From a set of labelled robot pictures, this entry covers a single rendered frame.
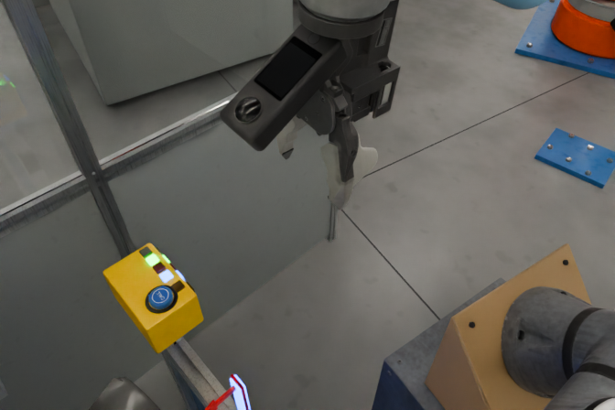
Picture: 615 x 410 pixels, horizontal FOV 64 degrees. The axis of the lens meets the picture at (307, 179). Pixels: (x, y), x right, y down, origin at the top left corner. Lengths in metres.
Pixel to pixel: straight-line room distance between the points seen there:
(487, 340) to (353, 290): 1.44
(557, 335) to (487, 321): 0.09
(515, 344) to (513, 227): 1.82
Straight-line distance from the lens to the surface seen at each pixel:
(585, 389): 0.63
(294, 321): 2.07
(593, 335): 0.70
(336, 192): 0.49
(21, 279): 1.39
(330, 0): 0.38
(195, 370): 1.08
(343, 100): 0.43
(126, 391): 0.69
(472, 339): 0.73
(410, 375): 0.90
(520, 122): 3.17
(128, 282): 0.94
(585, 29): 3.89
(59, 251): 1.38
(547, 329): 0.73
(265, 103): 0.41
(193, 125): 1.34
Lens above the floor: 1.82
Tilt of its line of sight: 45 degrees down
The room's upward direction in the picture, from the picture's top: straight up
